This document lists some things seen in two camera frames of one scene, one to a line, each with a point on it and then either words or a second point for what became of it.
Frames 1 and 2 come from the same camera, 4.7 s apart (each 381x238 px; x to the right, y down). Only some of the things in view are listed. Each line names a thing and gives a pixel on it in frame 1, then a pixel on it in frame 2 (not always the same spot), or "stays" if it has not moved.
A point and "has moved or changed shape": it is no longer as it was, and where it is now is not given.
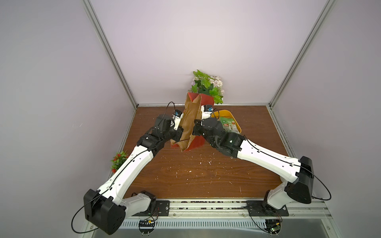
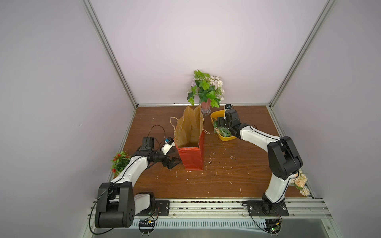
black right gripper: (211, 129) → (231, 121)
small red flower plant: (117, 160) stays
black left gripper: (176, 133) → (169, 164)
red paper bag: (192, 111) has moved or changed shape
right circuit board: (273, 226) stays
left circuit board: (146, 226) stays
